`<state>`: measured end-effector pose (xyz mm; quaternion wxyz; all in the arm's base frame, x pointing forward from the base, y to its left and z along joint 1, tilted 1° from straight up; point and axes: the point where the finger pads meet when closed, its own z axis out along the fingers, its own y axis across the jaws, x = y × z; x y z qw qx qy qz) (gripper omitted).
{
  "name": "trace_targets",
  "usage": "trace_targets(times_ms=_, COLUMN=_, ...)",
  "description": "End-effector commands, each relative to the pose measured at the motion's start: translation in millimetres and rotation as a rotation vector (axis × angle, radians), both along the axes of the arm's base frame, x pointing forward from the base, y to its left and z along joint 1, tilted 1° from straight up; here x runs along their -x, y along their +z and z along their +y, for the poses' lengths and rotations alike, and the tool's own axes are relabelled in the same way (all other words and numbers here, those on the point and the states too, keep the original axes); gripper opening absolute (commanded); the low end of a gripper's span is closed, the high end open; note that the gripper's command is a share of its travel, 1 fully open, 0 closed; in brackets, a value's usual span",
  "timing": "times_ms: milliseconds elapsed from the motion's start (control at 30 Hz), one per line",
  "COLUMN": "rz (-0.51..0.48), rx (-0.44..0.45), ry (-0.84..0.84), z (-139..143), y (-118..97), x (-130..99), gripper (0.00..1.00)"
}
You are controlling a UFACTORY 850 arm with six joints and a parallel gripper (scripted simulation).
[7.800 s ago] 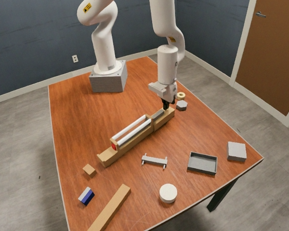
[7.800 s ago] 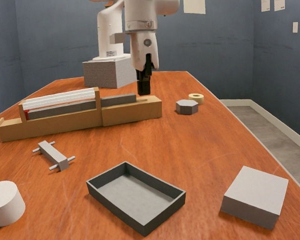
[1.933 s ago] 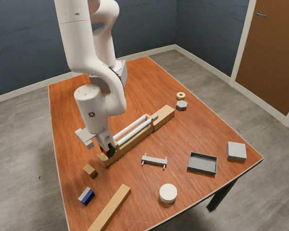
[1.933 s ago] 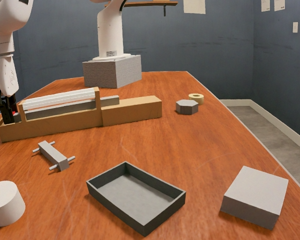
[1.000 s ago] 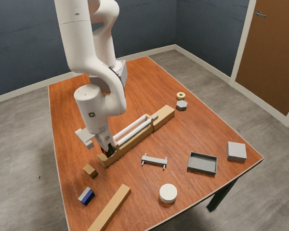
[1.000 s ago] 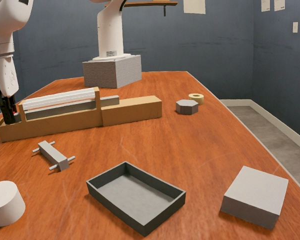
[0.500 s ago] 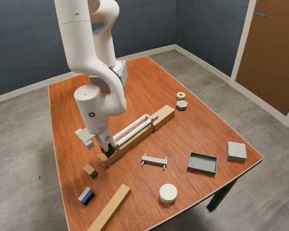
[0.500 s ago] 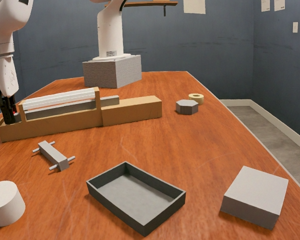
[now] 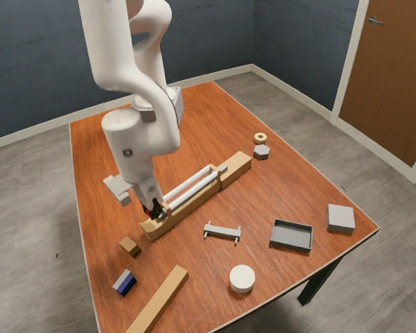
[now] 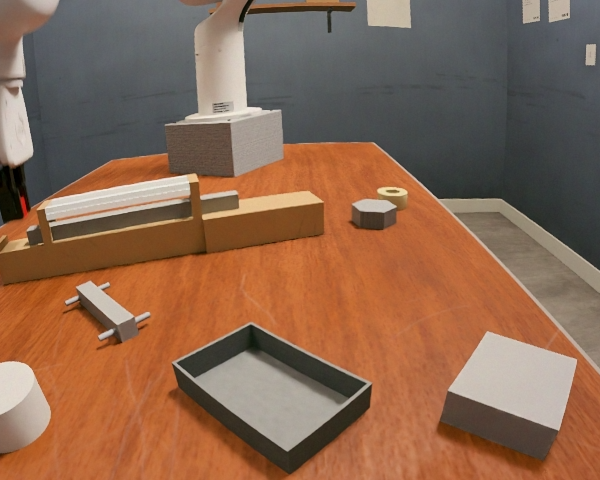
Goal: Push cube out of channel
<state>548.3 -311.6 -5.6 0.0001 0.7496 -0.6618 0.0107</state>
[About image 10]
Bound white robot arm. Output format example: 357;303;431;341
0;0;261;123

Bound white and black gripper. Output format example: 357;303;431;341
0;78;33;221

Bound beige roll of masking tape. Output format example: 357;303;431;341
377;187;407;210

